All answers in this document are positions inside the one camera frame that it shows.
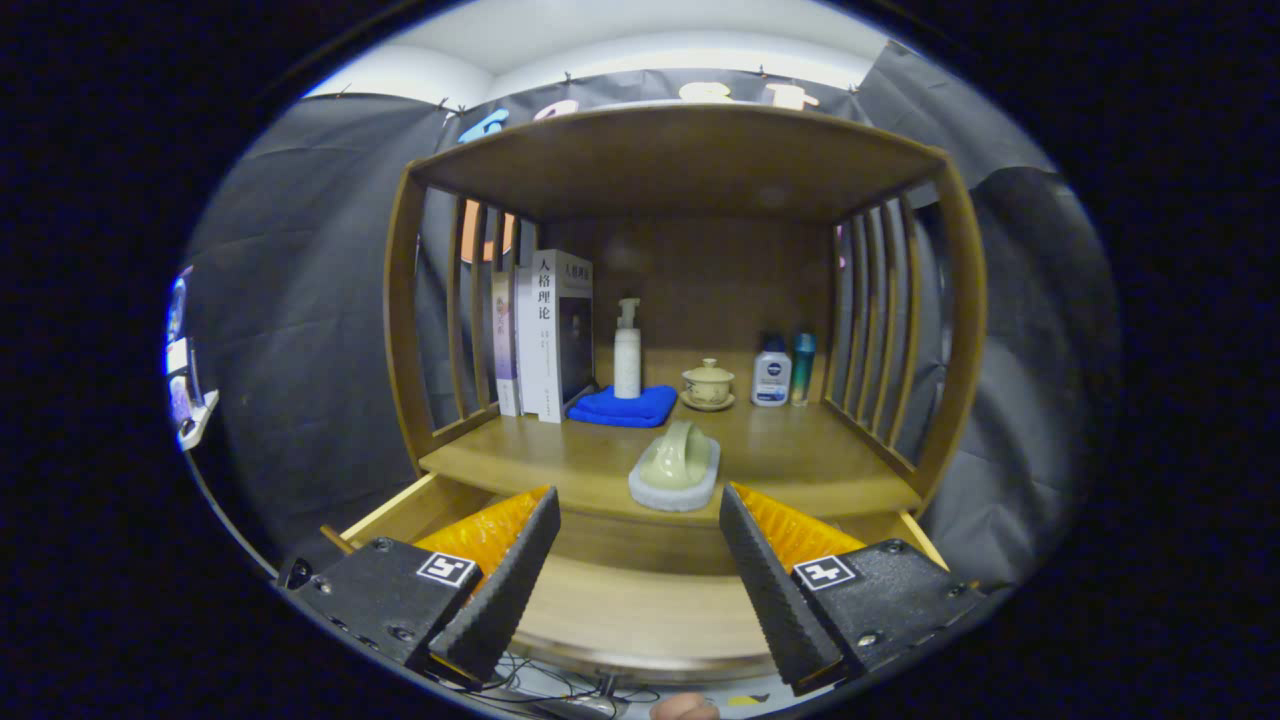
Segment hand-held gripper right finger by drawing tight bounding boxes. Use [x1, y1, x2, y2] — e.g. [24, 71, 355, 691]
[719, 482, 986, 696]

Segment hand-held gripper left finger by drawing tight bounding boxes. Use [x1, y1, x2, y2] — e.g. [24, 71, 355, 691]
[280, 486, 562, 686]

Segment wooden drawer with black knob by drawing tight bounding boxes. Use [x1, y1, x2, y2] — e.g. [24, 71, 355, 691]
[320, 473, 951, 686]

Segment green handled scrub brush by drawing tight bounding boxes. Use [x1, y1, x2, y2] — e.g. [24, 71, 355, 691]
[628, 420, 722, 513]

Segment wooden cabinet countertop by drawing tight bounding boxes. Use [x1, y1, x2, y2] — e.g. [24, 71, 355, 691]
[420, 385, 921, 526]

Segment wooden cabinet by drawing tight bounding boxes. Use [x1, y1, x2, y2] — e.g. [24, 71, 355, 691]
[385, 103, 989, 531]

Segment white lotion bottle blue cap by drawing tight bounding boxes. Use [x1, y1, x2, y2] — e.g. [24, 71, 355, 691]
[751, 333, 793, 408]

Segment lidded ceramic tea cup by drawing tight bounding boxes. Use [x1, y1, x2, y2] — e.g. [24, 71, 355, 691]
[680, 358, 737, 412]

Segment folded blue cloth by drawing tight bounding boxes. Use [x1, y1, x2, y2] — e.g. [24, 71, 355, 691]
[566, 385, 679, 429]

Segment teal slim bottle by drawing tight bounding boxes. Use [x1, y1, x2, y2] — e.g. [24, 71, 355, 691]
[791, 332, 817, 407]

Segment thin purple-spined book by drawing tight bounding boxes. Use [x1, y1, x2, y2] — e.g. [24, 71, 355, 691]
[491, 272, 521, 417]

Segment thick white book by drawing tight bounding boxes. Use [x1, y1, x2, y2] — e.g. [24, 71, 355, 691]
[515, 249, 594, 424]

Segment white pump bottle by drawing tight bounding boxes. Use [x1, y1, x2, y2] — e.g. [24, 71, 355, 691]
[613, 298, 643, 400]

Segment black backdrop cloth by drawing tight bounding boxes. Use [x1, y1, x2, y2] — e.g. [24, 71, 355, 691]
[185, 40, 1121, 591]

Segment black floor cables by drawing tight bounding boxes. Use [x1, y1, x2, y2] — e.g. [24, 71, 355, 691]
[430, 650, 661, 706]

